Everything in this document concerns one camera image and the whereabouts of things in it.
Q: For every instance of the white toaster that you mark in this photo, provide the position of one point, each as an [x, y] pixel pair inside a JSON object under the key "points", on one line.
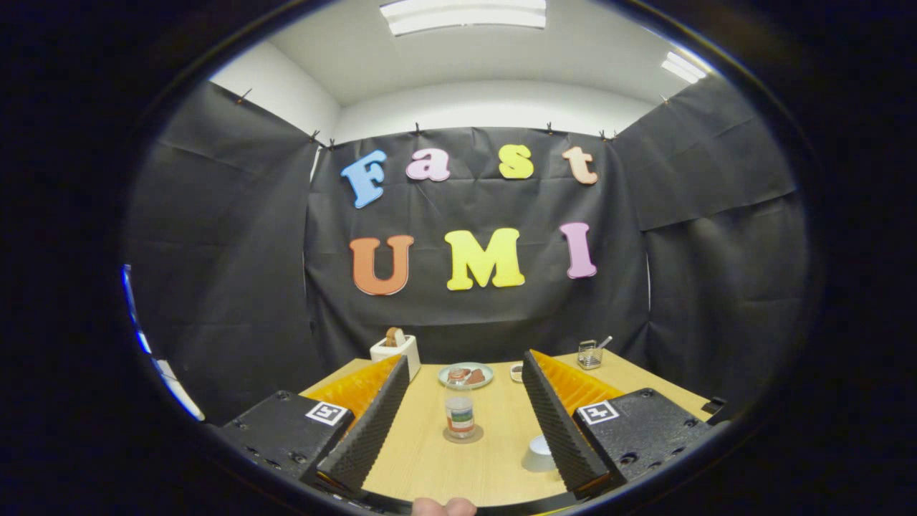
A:
{"points": [[401, 358]]}

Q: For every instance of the round brown coaster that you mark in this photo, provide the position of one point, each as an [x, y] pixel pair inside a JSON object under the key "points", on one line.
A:
{"points": [[479, 433]]}

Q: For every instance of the brown bread slice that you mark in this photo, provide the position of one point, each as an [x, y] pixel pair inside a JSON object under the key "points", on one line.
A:
{"points": [[394, 337]]}

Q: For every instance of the wooden table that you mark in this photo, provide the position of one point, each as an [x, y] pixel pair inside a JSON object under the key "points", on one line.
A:
{"points": [[423, 466]]}

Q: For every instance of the metal spoon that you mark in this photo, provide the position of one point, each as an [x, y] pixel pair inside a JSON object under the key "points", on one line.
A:
{"points": [[605, 342]]}

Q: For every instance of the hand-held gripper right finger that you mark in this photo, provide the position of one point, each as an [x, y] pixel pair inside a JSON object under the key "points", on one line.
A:
{"points": [[559, 430]]}

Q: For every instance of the black backdrop cloth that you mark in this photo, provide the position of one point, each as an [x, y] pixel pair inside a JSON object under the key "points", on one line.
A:
{"points": [[430, 315]]}

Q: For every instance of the pale green plate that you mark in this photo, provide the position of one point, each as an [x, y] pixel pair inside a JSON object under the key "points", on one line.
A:
{"points": [[487, 378]]}

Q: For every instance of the white rectangular food tray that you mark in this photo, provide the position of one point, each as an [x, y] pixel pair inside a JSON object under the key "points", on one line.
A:
{"points": [[516, 373]]}

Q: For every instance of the small black clamp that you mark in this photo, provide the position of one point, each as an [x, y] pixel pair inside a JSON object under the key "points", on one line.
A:
{"points": [[713, 405]]}

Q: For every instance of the small glass holder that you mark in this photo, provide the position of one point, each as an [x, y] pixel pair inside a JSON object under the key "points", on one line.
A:
{"points": [[589, 356]]}

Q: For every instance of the large ceiling light panel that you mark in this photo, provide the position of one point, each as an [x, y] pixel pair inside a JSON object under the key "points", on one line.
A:
{"points": [[462, 16]]}

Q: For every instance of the small ceiling light panel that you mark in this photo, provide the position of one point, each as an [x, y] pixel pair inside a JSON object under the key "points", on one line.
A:
{"points": [[683, 67]]}

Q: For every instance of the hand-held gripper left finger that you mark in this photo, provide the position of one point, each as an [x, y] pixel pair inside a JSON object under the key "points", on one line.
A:
{"points": [[369, 433]]}

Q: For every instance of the clear plastic juice bottle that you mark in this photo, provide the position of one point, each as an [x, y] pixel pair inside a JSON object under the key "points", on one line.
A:
{"points": [[460, 419]]}

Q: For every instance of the white cup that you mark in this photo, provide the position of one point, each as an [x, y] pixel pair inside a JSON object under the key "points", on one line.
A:
{"points": [[536, 459]]}

